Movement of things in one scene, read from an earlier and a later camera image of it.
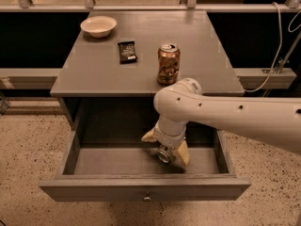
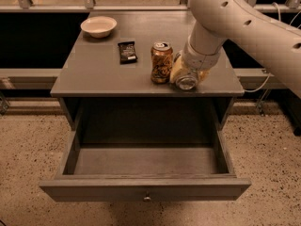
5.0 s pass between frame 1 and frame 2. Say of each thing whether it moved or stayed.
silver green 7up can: moved
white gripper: moved
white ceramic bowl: stayed
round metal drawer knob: stayed
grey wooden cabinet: stayed
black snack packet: stayed
